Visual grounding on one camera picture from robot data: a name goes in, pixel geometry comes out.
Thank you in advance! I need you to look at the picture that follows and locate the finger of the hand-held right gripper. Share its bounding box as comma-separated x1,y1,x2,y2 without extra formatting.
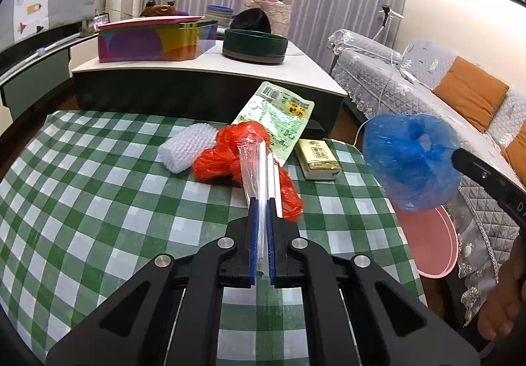
451,148,526,227

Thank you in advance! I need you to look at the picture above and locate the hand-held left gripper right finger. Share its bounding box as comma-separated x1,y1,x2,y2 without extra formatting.
265,195,481,366

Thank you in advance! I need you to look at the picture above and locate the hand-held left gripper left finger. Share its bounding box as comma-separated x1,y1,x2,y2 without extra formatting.
45,197,259,366

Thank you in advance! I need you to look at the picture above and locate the clear straw pack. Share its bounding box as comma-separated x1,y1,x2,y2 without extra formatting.
236,135,285,280

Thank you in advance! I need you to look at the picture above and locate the pink plastic bin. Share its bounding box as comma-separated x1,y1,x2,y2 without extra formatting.
390,204,459,279

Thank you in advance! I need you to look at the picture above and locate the blue plastic cap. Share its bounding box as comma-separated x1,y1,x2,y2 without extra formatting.
362,112,463,214

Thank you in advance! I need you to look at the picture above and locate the person's right hand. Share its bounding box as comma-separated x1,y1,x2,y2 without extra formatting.
478,240,526,343

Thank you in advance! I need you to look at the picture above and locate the grey quilted sofa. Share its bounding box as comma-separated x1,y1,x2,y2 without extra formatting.
329,29,526,326

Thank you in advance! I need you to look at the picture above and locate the orange cushion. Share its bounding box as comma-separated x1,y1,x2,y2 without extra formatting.
502,132,526,186
433,57,510,133

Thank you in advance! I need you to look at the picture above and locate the red plastic bag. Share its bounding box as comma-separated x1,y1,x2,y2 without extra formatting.
193,122,304,223

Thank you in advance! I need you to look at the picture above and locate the yellow tissue pack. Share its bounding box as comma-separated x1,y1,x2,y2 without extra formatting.
295,138,343,180

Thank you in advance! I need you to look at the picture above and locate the white foam net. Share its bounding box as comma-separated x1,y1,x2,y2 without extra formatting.
158,123,217,174

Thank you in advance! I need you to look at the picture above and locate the green printed packet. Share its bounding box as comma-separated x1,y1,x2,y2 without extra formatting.
231,81,315,166

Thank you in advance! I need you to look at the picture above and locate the green checked tablecloth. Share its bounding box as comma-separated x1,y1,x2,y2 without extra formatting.
0,109,428,366

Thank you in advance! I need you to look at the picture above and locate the white-topped coffee table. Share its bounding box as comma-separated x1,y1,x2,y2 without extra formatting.
71,39,349,136

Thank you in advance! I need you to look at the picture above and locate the green round box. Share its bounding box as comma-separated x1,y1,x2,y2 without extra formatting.
222,29,289,65

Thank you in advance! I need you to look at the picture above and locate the white clip lamp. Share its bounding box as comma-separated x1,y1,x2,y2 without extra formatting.
372,4,405,46

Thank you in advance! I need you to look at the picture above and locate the black hat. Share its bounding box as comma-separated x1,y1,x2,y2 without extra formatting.
229,8,273,35

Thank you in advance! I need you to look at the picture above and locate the pink lace bag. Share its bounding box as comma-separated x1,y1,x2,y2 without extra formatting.
244,0,293,40

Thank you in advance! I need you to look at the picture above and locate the colourful storage box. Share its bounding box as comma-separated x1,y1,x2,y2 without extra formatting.
97,16,218,63

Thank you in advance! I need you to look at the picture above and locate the stack of plastic bowls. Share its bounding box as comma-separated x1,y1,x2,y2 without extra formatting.
204,5,235,26

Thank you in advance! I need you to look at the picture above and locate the grey curtain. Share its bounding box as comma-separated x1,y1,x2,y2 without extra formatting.
137,0,414,66

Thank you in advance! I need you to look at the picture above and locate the brown teapot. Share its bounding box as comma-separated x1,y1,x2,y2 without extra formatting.
140,0,181,17

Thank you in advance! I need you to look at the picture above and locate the dark media cabinet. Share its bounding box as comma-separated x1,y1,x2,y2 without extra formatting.
0,27,99,120

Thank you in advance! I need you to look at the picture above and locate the white cable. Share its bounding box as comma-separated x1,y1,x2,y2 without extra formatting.
352,35,420,147

